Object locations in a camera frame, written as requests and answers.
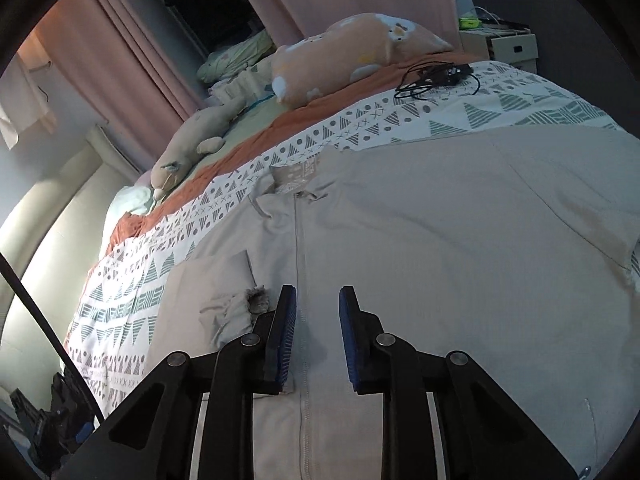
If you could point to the cream crumpled cloth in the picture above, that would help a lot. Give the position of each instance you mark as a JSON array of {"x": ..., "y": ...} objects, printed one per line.
[{"x": 240, "y": 85}]

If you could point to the white drawer cabinet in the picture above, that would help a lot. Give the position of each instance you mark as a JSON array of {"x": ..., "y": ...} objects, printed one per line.
[{"x": 515, "y": 47}]

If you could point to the cream padded headboard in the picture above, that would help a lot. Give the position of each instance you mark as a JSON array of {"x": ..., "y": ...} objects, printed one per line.
[{"x": 45, "y": 220}]

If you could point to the light green floral pillow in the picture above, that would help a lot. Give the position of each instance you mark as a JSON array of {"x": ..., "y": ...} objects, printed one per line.
[{"x": 235, "y": 55}]

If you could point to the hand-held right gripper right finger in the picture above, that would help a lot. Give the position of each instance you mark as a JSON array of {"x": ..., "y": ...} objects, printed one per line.
[{"x": 348, "y": 340}]

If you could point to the long orange plush pillow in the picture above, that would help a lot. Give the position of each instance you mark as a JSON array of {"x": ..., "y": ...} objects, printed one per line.
[{"x": 340, "y": 55}]

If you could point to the white triangle patterned blanket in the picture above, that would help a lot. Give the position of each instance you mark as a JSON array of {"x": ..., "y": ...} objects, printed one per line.
[{"x": 125, "y": 280}]

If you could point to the light green bed sheet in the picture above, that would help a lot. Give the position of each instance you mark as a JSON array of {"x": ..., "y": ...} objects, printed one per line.
[{"x": 245, "y": 125}]

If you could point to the beige zip jacket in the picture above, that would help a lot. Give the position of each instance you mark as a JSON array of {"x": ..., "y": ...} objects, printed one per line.
[{"x": 425, "y": 235}]

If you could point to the small green item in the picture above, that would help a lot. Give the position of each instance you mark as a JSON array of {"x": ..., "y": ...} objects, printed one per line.
[{"x": 470, "y": 23}]

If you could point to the dark equipment pile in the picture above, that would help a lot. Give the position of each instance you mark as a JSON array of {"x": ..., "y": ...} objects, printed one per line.
[{"x": 60, "y": 410}]

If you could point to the beige plush toy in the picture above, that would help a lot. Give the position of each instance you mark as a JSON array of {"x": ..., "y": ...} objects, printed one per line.
[{"x": 185, "y": 145}]

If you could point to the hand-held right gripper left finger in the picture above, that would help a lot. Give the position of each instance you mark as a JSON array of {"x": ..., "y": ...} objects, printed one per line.
[{"x": 285, "y": 335}]

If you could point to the white hanging cloth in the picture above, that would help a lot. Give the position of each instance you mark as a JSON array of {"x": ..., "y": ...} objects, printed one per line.
[{"x": 20, "y": 105}]

